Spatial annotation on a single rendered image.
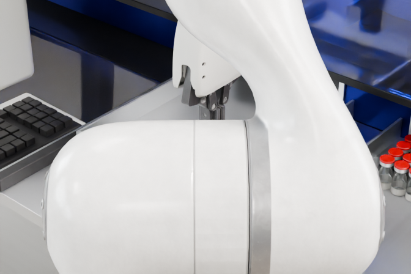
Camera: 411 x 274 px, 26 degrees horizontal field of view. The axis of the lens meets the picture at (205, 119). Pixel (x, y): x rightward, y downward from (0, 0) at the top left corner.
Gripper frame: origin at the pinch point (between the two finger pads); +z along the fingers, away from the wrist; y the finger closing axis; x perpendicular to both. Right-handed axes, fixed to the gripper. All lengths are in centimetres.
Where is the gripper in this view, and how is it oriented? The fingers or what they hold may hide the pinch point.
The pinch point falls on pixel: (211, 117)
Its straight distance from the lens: 118.1
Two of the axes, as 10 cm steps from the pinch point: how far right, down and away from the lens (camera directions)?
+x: 7.6, 3.4, -5.5
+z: 0.0, 8.6, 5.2
